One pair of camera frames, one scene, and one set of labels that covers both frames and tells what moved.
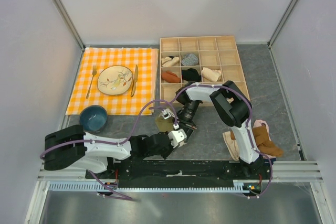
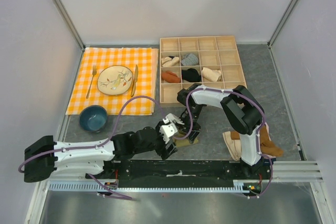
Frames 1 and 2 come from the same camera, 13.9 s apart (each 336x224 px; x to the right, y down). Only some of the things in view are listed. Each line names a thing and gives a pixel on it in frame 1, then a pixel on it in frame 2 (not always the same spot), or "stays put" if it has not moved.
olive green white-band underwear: x=164 y=125 to x=182 y=133
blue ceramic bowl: x=93 y=118 stays put
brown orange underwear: x=265 y=145 stays put
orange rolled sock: x=171 y=77 stays put
